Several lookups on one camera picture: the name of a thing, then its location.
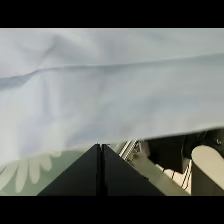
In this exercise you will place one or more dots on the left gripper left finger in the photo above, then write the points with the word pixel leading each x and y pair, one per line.
pixel 83 176

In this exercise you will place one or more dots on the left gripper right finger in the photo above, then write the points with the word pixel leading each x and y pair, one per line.
pixel 123 176

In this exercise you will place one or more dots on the pale blue shirt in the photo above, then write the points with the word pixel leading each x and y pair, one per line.
pixel 110 86

